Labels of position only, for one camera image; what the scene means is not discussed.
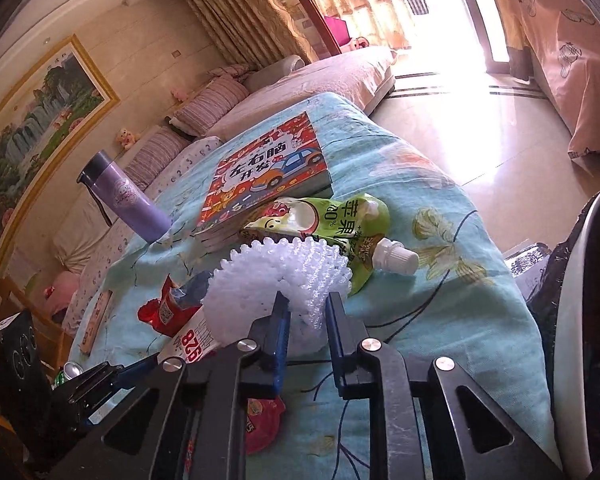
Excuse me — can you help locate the pink toothbrush package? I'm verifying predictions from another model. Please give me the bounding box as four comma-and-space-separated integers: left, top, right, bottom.
245, 396, 286, 455

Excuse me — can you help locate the white foam fruit net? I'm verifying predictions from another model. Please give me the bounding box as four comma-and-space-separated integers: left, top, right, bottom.
201, 237, 352, 358

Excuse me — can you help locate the red foil wrapper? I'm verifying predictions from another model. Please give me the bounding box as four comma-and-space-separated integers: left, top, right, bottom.
137, 275, 201, 337

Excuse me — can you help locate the white black trash bin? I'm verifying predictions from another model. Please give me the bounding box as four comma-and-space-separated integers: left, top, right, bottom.
527, 192, 600, 479

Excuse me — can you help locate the crushed green soda can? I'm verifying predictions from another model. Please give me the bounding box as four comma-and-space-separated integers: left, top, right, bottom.
53, 361, 83, 388

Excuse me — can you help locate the green apple juice pouch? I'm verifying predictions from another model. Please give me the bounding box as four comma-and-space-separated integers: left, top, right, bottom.
240, 193, 419, 294

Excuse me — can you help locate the light blue floral tablecloth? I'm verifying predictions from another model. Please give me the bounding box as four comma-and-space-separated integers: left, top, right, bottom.
70, 93, 559, 479

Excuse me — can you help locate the stack of children's books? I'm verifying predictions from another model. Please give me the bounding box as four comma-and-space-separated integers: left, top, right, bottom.
195, 112, 332, 235

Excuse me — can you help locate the purple thermos bottle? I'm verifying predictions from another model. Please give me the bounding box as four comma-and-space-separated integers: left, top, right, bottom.
76, 151, 172, 244

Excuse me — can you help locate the white cushion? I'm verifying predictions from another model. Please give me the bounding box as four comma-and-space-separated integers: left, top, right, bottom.
52, 192, 110, 274

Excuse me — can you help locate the sofa with floral cover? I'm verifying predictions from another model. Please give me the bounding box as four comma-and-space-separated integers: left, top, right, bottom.
46, 46, 398, 336

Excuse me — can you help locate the teddy bear plush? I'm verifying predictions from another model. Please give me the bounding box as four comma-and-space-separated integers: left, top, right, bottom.
116, 128, 140, 152

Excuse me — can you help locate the framed waterfall painting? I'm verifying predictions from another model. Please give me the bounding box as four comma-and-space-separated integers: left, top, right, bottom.
0, 35, 120, 266

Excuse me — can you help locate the left beige curtain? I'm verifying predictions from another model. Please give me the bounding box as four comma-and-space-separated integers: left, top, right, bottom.
186, 0, 318, 70

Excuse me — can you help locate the pink heart-patterned cover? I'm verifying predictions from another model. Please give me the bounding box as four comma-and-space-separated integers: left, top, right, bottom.
510, 0, 600, 158

